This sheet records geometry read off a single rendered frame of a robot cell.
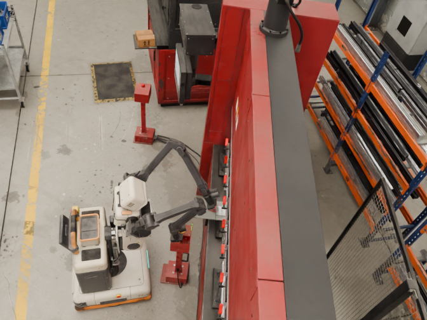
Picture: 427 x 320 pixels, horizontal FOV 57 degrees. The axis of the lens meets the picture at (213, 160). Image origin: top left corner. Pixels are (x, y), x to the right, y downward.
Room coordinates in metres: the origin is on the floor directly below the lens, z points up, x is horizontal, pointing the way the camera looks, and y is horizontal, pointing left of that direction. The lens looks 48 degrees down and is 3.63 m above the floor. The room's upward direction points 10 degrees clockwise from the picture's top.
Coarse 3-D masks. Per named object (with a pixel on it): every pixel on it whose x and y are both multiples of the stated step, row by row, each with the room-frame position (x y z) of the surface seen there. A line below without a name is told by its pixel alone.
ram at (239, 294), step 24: (240, 72) 2.57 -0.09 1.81; (240, 96) 2.28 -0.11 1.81; (240, 120) 2.01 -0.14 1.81; (240, 144) 1.78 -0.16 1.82; (240, 168) 1.57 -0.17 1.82; (240, 192) 1.39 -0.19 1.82; (240, 216) 1.23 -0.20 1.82; (240, 240) 1.07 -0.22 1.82; (240, 264) 0.94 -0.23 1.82; (240, 288) 0.81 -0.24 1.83; (240, 312) 0.69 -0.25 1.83
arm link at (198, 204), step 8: (192, 200) 1.59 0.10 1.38; (200, 200) 1.61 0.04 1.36; (176, 208) 1.52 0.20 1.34; (184, 208) 1.53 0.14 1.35; (192, 208) 1.53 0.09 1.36; (200, 208) 1.55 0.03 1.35; (144, 216) 1.46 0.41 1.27; (160, 216) 1.47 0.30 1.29; (168, 216) 1.47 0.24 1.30; (152, 224) 1.41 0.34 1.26
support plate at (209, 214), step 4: (204, 200) 1.87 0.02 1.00; (220, 204) 1.86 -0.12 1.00; (208, 212) 1.76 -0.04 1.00; (212, 212) 1.77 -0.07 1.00; (196, 216) 1.71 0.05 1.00; (200, 216) 1.72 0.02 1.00; (204, 216) 1.72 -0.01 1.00; (208, 216) 1.73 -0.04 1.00; (212, 216) 1.74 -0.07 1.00; (216, 216) 1.74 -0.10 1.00; (220, 216) 1.75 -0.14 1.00; (224, 216) 1.76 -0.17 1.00; (220, 220) 1.71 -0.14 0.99
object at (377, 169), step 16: (320, 80) 4.24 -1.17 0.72; (336, 96) 3.94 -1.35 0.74; (336, 112) 3.66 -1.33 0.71; (352, 128) 3.35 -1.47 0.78; (368, 144) 3.17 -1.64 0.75; (368, 160) 2.92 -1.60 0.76; (384, 160) 3.01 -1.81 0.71; (384, 176) 2.74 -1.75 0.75; (400, 192) 2.56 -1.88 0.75; (416, 192) 2.60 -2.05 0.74
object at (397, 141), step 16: (336, 64) 4.06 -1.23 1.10; (352, 80) 3.77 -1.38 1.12; (352, 96) 3.55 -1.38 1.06; (368, 96) 3.56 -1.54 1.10; (368, 112) 3.27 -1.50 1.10; (384, 112) 3.30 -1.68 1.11; (384, 128) 3.02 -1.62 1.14; (384, 144) 2.86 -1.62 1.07; (400, 144) 2.83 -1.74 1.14; (400, 160) 2.65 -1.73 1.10; (416, 160) 2.69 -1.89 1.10
